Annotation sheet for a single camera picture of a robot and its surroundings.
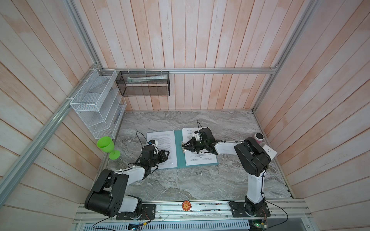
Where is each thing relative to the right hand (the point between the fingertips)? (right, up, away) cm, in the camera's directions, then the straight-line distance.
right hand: (182, 146), depth 92 cm
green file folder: (-2, -6, +3) cm, 7 cm away
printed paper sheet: (-12, +2, +9) cm, 15 cm away
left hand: (-10, -5, -2) cm, 11 cm away
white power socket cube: (+59, -4, 0) cm, 59 cm away
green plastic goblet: (-44, +2, -11) cm, 45 cm away
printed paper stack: (+6, -8, 0) cm, 10 cm away
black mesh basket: (-29, +45, +12) cm, 55 cm away
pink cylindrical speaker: (+54, +5, +6) cm, 54 cm away
